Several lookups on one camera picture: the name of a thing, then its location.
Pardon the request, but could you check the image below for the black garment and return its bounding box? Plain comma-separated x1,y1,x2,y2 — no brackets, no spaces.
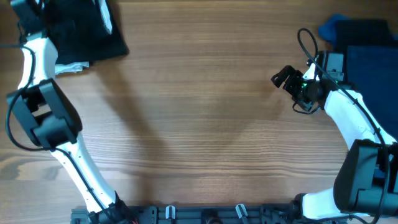
333,19,397,52
44,0,129,65

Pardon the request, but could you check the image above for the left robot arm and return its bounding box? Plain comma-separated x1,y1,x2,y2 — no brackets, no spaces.
5,32,136,223

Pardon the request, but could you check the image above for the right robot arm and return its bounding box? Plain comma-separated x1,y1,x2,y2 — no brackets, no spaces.
271,65,397,222

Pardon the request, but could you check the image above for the bright blue garment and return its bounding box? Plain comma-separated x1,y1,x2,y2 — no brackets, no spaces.
318,14,349,47

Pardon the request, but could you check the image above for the navy blue garment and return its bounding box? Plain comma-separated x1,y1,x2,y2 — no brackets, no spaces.
346,46,397,138

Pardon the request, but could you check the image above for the black garment in pile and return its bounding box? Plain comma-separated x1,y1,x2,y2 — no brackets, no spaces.
333,19,397,52

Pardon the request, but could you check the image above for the light blue folded cloth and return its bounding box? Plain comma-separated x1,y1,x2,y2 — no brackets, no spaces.
55,0,114,74

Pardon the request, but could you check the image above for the right black cable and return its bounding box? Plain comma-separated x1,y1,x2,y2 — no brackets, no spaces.
297,27,392,224

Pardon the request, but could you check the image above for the black cable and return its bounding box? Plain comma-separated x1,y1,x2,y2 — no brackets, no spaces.
4,18,116,222
297,27,392,224

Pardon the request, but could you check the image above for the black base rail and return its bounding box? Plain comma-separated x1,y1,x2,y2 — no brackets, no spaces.
70,203,346,224

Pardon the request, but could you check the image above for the left black cable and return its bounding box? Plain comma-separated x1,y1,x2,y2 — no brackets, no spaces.
4,18,116,222

